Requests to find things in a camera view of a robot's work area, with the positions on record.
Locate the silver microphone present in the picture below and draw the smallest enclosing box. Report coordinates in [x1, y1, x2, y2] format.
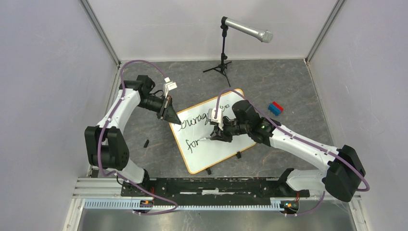
[221, 16, 273, 43]

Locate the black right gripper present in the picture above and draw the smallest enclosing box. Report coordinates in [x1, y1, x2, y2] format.
[210, 116, 250, 142]

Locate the black microphone tripod stand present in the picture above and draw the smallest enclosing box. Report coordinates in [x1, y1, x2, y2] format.
[203, 24, 231, 87]

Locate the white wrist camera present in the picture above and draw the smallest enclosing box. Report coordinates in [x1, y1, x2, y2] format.
[164, 77, 177, 96]
[207, 108, 223, 130]

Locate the white slotted cable duct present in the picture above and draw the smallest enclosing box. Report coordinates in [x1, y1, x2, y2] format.
[84, 199, 284, 212]

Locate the yellow framed whiteboard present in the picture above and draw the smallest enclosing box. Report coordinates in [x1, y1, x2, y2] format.
[170, 97, 255, 174]

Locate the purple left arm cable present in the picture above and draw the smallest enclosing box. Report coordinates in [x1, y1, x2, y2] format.
[97, 60, 179, 216]

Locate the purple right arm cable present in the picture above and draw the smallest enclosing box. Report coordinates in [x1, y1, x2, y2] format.
[214, 89, 370, 218]

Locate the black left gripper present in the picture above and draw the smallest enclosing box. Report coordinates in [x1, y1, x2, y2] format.
[137, 94, 180, 125]

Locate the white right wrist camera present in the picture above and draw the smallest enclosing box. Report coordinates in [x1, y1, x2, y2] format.
[207, 108, 223, 130]

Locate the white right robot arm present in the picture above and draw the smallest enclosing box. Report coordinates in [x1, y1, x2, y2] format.
[207, 100, 367, 202]

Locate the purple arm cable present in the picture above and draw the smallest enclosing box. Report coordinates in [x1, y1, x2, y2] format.
[214, 89, 370, 218]
[97, 60, 179, 216]

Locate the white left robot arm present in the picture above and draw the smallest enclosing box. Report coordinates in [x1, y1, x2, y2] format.
[84, 75, 181, 196]

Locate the blue red toy brick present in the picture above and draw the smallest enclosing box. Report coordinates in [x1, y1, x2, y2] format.
[268, 101, 283, 116]

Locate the white black whiteboard marker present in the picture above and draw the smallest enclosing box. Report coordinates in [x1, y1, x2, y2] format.
[197, 137, 211, 142]

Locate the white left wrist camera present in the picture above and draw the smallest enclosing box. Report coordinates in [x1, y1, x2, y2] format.
[164, 77, 177, 96]

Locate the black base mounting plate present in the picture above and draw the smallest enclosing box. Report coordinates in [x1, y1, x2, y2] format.
[121, 177, 310, 207]

